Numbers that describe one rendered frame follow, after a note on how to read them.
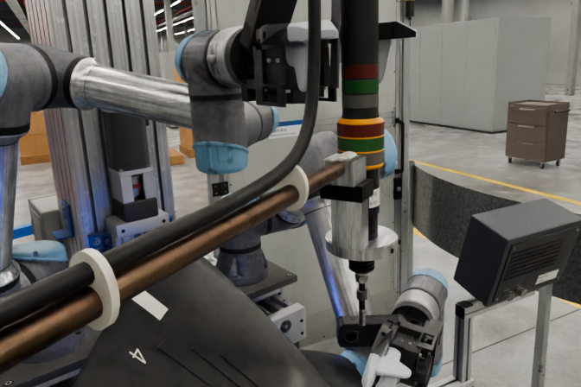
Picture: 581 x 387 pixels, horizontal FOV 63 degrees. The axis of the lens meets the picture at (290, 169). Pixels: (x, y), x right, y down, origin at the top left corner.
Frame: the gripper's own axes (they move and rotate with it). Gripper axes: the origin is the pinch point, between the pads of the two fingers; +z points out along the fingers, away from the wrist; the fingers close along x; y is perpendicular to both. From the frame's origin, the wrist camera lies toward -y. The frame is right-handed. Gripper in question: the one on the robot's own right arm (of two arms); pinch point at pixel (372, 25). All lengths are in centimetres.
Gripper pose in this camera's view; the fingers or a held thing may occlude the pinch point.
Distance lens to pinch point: 42.8
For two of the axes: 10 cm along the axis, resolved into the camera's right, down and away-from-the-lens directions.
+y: 0.4, 9.7, 2.3
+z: 5.9, 1.6, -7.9
